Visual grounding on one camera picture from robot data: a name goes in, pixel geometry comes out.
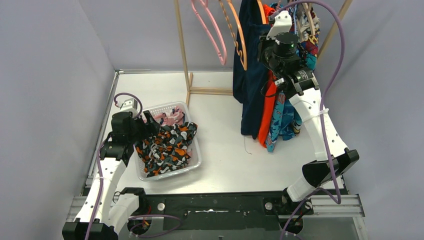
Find orange camouflage shorts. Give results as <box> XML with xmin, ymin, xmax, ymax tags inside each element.
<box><xmin>135</xmin><ymin>121</ymin><xmax>198</xmax><ymax>178</ymax></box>

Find pink shark print shorts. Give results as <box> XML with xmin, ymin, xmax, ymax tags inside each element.
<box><xmin>153</xmin><ymin>106</ymin><xmax>186</xmax><ymax>126</ymax></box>

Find navy blue shorts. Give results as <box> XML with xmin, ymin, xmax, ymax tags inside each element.
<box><xmin>232</xmin><ymin>0</ymin><xmax>270</xmax><ymax>139</ymax></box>

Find orange wooden hanger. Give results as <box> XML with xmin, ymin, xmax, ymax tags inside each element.
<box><xmin>256</xmin><ymin>0</ymin><xmax>267</xmax><ymax>25</ymax></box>
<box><xmin>218</xmin><ymin>0</ymin><xmax>248</xmax><ymax>71</ymax></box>

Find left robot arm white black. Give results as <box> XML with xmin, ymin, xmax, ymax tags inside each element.
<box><xmin>62</xmin><ymin>110</ymin><xmax>161</xmax><ymax>240</ymax></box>

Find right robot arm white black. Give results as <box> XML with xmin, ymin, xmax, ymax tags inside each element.
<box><xmin>258</xmin><ymin>32</ymin><xmax>360</xmax><ymax>214</ymax></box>

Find bright orange shorts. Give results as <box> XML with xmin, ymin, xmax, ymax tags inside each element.
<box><xmin>257</xmin><ymin>4</ymin><xmax>281</xmax><ymax>149</ymax></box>

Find comic print shorts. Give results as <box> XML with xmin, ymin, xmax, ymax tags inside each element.
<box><xmin>297</xmin><ymin>4</ymin><xmax>321</xmax><ymax>71</ymax></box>

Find blue plastic hanger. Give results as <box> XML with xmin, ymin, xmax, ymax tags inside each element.
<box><xmin>291</xmin><ymin>4</ymin><xmax>298</xmax><ymax>35</ymax></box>

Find light wooden hanger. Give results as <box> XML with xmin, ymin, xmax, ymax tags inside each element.
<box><xmin>301</xmin><ymin>3</ymin><xmax>316</xmax><ymax>36</ymax></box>

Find light blue fish shorts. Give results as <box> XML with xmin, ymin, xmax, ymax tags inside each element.
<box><xmin>265</xmin><ymin>90</ymin><xmax>295</xmax><ymax>153</ymax></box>

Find dark blue leaf shorts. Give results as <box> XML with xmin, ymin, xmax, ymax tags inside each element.
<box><xmin>286</xmin><ymin>102</ymin><xmax>303</xmax><ymax>136</ymax></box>

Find white plastic perforated basket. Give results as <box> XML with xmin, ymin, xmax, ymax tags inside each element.
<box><xmin>135</xmin><ymin>101</ymin><xmax>202</xmax><ymax>182</ymax></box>

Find wooden clothes rack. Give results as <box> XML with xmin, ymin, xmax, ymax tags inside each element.
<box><xmin>173</xmin><ymin>0</ymin><xmax>354</xmax><ymax>107</ymax></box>

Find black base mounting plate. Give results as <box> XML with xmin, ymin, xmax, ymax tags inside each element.
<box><xmin>131</xmin><ymin>191</ymin><xmax>314</xmax><ymax>231</ymax></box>

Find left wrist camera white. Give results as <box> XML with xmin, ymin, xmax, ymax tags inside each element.
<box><xmin>119</xmin><ymin>98</ymin><xmax>139</xmax><ymax>118</ymax></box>

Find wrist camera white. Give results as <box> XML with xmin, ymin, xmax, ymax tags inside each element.
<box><xmin>119</xmin><ymin>98</ymin><xmax>139</xmax><ymax>118</ymax></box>
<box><xmin>266</xmin><ymin>10</ymin><xmax>292</xmax><ymax>40</ymax></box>

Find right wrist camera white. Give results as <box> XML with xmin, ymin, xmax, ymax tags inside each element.
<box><xmin>266</xmin><ymin>10</ymin><xmax>292</xmax><ymax>40</ymax></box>

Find aluminium rail frame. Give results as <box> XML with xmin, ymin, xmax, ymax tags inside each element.
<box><xmin>59</xmin><ymin>69</ymin><xmax>369</xmax><ymax>240</ymax></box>

